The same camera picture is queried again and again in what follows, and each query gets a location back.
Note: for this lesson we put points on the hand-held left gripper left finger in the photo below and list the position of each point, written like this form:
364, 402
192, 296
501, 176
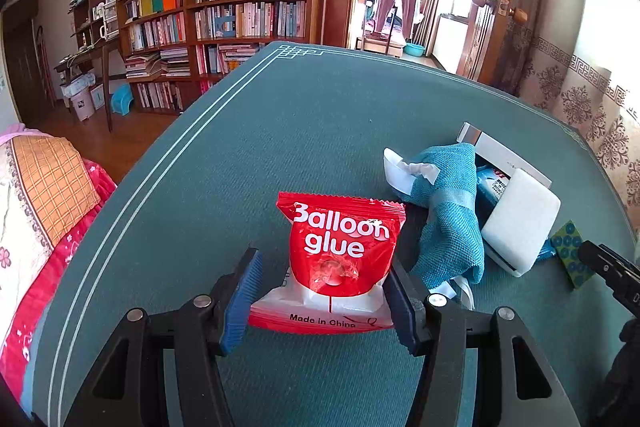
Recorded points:
242, 302

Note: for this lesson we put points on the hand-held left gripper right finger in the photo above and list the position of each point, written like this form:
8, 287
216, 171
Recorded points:
405, 312

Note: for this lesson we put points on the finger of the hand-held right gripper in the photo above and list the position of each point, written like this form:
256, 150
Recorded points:
610, 267

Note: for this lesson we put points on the green block with blue dots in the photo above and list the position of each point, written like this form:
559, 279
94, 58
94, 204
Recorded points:
570, 252

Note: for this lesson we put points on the teal woven cloth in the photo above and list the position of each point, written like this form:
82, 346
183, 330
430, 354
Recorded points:
450, 232

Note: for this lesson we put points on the red and white packet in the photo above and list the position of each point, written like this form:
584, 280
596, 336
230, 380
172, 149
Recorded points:
340, 242

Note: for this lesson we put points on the white sponge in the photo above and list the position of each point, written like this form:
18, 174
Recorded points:
520, 217

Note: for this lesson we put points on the blue noodle packet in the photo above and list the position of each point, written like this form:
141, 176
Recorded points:
490, 187

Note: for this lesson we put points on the white medicine box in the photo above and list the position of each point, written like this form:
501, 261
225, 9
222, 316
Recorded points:
500, 159

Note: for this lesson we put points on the white patterned curtain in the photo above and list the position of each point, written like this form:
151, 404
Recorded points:
575, 97

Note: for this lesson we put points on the teal table mat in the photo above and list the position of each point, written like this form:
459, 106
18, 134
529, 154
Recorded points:
300, 132

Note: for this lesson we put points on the patchwork quilt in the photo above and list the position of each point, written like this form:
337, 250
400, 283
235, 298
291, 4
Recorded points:
45, 187

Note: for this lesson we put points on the blue plastic stool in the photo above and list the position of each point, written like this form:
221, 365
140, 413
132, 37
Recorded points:
122, 99

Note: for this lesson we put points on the wooden side table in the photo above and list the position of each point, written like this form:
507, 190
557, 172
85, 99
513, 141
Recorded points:
106, 87

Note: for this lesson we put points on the white storage bin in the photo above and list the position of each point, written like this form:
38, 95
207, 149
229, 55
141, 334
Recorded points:
80, 99

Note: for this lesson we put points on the teal plastic basin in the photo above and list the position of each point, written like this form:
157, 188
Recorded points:
414, 50

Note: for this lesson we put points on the wooden bookcase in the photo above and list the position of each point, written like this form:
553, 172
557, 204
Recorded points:
189, 7

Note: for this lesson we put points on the small wooden shelf unit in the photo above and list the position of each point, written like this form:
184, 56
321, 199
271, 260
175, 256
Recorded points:
82, 19

